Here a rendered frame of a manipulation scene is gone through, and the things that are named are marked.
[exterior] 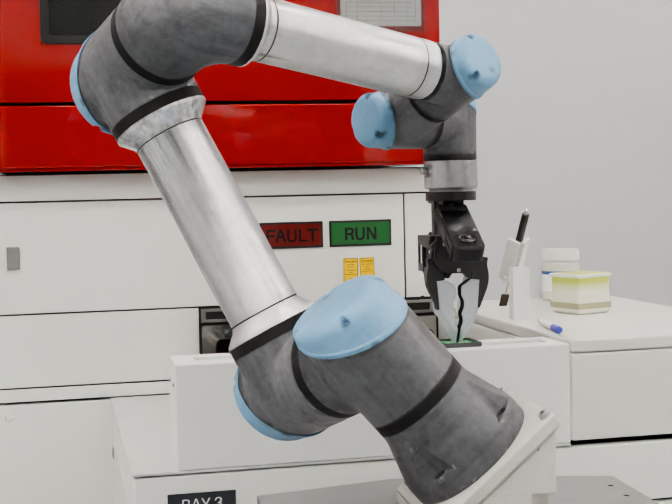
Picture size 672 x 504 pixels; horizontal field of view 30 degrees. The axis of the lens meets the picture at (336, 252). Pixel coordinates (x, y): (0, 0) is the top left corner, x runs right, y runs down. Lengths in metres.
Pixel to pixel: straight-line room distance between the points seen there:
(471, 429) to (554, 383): 0.47
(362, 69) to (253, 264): 0.27
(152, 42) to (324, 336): 0.37
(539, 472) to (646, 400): 0.53
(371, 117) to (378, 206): 0.68
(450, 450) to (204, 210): 0.39
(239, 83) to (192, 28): 0.85
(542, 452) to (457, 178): 0.53
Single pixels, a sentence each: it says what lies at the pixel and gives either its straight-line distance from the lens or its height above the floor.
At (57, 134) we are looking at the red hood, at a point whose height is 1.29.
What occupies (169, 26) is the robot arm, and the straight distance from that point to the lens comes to 1.39.
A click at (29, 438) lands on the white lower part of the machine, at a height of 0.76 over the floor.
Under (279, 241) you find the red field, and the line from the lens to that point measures 2.29.
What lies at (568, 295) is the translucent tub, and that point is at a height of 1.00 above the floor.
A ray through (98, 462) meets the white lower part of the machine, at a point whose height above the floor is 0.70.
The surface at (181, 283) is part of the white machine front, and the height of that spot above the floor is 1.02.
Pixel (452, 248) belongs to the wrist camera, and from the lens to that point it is 1.67.
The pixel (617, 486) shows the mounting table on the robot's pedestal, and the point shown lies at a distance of 1.57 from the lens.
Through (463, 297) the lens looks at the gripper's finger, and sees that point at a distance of 1.76.
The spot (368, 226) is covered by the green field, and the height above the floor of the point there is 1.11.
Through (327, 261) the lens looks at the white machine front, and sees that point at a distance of 2.31.
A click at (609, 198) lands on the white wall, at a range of 4.13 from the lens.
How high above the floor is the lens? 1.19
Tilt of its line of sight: 3 degrees down
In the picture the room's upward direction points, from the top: 1 degrees counter-clockwise
